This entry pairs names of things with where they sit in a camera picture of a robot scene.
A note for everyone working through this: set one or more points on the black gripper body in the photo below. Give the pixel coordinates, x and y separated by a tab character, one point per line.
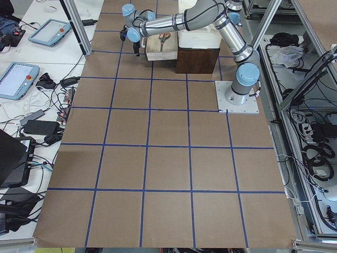
136	46

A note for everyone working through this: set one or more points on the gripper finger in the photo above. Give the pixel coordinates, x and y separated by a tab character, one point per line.
137	52

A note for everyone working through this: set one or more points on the grey orange scissors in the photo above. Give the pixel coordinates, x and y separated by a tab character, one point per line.
163	37

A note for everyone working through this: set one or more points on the light wooden drawer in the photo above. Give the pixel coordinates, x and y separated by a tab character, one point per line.
169	52

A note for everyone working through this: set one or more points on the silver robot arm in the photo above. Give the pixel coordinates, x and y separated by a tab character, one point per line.
207	22
234	15

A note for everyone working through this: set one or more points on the dark wooden cabinet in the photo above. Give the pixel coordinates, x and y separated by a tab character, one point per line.
196	61

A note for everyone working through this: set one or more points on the white plastic crate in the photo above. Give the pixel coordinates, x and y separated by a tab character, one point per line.
203	38

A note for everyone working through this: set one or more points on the upper blue teach pendant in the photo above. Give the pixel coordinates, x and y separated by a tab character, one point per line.
50	33

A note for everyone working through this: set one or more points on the blue teach pendant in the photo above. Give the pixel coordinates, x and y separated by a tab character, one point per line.
50	33
17	79

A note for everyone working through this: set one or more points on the grey usb hub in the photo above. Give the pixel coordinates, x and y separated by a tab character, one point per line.
33	116

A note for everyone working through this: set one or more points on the lower blue teach pendant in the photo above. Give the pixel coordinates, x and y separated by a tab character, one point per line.
17	79

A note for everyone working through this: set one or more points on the black power brick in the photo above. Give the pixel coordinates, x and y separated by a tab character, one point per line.
37	127

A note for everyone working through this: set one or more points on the white crumpled cloth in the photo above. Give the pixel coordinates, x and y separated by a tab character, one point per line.
288	56

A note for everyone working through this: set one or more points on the black laptop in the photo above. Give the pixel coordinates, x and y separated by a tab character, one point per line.
16	155

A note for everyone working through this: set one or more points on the aluminium frame post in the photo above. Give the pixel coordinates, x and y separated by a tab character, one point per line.
78	28

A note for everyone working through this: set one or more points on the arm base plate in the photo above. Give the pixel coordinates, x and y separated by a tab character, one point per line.
230	102

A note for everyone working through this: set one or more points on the aluminium frame rail right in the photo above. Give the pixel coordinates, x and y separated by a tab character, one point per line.
289	168

